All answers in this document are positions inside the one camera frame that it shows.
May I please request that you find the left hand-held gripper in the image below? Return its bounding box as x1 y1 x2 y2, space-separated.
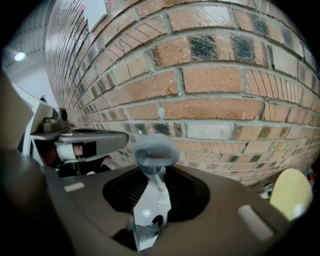
15 84 130 176

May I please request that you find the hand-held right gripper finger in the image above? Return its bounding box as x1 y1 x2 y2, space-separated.
126 134 180 252

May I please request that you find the pale yellow rounded object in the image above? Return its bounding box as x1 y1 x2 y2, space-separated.
269 168 314 222

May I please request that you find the red object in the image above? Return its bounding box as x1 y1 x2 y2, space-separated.
307 167 319 186

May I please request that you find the white wall panel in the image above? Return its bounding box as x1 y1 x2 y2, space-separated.
83 0 109 32

